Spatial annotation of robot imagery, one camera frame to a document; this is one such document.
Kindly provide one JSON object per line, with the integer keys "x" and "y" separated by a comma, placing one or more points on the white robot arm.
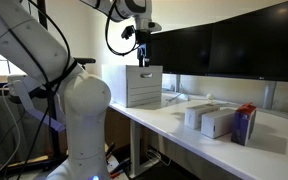
{"x": 28, "y": 45}

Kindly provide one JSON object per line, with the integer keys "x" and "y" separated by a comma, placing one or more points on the black monitor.
{"x": 252, "y": 46}
{"x": 183, "y": 51}

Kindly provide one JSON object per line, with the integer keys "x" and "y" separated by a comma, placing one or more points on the monitor stand pole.
{"x": 269, "y": 93}

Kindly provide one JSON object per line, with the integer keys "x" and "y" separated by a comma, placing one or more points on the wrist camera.
{"x": 128, "y": 32}

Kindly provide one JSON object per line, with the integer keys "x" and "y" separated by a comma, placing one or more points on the white small box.
{"x": 217, "y": 123}
{"x": 193, "y": 115}

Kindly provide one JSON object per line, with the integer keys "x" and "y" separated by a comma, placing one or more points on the big white cardboard box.
{"x": 132, "y": 85}

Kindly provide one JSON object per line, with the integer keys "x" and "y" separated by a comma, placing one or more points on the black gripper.
{"x": 143, "y": 39}

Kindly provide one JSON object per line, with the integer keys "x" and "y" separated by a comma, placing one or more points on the black monitor left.
{"x": 183, "y": 51}

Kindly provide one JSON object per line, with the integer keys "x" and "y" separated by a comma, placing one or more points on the red-blue box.
{"x": 243, "y": 124}

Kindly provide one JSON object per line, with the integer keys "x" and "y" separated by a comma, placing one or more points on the white small box far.
{"x": 193, "y": 115}

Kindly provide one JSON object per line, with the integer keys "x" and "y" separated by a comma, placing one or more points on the black monitor right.
{"x": 252, "y": 46}

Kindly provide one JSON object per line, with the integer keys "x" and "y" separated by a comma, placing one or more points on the white small box near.
{"x": 217, "y": 123}

